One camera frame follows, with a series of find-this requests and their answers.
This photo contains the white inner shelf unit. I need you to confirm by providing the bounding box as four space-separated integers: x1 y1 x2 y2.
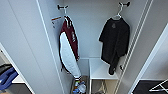
88 57 120 94

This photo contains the maroon and white jacket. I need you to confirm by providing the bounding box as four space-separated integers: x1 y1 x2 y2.
58 15 83 79

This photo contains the orange clothes hanger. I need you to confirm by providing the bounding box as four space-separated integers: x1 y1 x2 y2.
50 15 64 23

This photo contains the white wire rack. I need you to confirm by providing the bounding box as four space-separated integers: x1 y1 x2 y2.
148 78 168 93

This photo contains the black t-shirt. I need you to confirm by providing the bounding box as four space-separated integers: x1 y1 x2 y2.
98 17 131 76

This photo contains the white wardrobe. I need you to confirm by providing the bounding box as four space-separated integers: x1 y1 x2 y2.
36 0 155 94

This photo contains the small black wall fitting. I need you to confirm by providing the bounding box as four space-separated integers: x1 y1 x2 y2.
119 64 124 71

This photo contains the multicolour striped item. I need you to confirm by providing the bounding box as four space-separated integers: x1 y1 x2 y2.
73 76 83 89

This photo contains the grey clothes hanger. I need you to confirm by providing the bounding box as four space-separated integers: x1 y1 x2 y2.
62 7 73 22

